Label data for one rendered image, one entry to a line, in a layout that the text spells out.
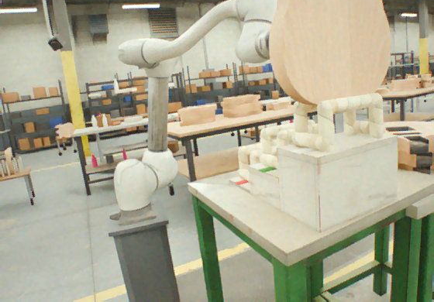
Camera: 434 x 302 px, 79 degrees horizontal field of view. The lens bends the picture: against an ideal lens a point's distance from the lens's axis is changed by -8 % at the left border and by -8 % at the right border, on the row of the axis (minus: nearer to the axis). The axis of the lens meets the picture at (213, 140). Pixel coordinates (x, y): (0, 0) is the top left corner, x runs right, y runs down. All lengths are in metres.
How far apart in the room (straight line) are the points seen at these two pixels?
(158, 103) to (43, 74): 10.45
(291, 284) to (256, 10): 0.79
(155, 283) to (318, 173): 1.10
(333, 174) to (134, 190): 0.94
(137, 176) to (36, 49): 10.73
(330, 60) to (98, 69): 11.22
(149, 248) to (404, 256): 1.02
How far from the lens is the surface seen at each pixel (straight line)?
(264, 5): 0.99
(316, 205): 0.65
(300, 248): 0.63
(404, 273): 1.08
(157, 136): 1.44
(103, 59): 11.77
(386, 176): 0.80
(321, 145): 0.64
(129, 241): 1.40
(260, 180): 0.82
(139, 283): 1.52
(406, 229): 1.01
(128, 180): 1.35
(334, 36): 0.70
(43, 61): 11.80
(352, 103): 0.68
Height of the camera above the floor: 1.26
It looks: 10 degrees down
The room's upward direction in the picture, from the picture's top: 7 degrees counter-clockwise
